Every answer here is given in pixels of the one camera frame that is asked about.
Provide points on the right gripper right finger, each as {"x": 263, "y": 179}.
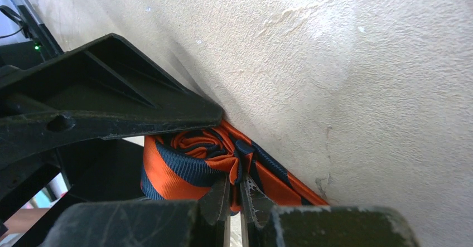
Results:
{"x": 266, "y": 224}

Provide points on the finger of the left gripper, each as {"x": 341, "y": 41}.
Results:
{"x": 105, "y": 89}

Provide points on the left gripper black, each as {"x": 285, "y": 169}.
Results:
{"x": 21, "y": 180}

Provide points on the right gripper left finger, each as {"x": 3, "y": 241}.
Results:
{"x": 109, "y": 211}

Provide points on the orange navy striped tie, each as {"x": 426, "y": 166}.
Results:
{"x": 185, "y": 165}

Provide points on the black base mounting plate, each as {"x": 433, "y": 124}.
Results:
{"x": 25, "y": 41}

